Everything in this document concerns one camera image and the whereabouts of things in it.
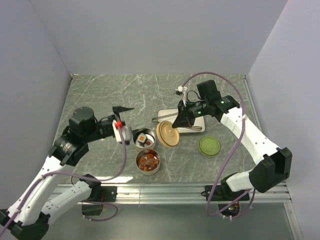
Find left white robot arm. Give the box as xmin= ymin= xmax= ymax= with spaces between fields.
xmin=0 ymin=106 xmax=132 ymax=240

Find steel bowl near rail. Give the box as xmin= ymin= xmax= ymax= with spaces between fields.
xmin=135 ymin=149 xmax=161 ymax=176

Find steel bowl far from rail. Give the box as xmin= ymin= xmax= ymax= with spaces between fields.
xmin=132 ymin=128 xmax=156 ymax=150

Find white rectangular plate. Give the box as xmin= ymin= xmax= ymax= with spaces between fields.
xmin=157 ymin=109 xmax=206 ymax=134

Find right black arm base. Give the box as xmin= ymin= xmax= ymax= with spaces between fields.
xmin=201 ymin=184 xmax=246 ymax=202

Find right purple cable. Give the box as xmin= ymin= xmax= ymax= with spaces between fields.
xmin=181 ymin=71 xmax=256 ymax=219

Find large orange fish piece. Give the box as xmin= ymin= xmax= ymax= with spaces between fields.
xmin=138 ymin=158 xmax=149 ymax=172

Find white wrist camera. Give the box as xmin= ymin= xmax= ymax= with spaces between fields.
xmin=175 ymin=85 xmax=188 ymax=106
xmin=112 ymin=120 xmax=133 ymax=145

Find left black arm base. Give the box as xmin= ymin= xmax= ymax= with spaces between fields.
xmin=85 ymin=185 xmax=118 ymax=203

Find beige round lid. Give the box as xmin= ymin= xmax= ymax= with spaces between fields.
xmin=156 ymin=120 xmax=180 ymax=148

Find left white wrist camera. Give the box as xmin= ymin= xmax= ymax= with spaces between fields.
xmin=112 ymin=120 xmax=133 ymax=145

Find orange chicken wing piece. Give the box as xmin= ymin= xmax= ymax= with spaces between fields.
xmin=145 ymin=153 xmax=158 ymax=165

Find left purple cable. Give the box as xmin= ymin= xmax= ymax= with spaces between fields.
xmin=0 ymin=126 xmax=128 ymax=233

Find aluminium front rail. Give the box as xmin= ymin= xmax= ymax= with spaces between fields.
xmin=101 ymin=182 xmax=292 ymax=205

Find purple cable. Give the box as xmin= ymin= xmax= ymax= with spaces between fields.
xmin=0 ymin=126 xmax=128 ymax=233
xmin=181 ymin=71 xmax=256 ymax=219

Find sushi roll red centre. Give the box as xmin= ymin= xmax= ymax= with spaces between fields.
xmin=144 ymin=140 xmax=153 ymax=148

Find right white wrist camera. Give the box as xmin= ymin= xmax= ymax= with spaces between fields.
xmin=175 ymin=85 xmax=188 ymax=106

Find metal food tongs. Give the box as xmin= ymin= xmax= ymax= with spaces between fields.
xmin=151 ymin=112 xmax=203 ymax=132

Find green round lid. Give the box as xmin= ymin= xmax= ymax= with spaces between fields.
xmin=198 ymin=136 xmax=221 ymax=157

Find sushi roll orange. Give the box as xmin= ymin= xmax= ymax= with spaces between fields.
xmin=136 ymin=132 xmax=148 ymax=145

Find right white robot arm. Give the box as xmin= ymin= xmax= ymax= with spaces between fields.
xmin=172 ymin=80 xmax=293 ymax=200

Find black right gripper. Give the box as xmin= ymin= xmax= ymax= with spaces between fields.
xmin=172 ymin=98 xmax=209 ymax=128

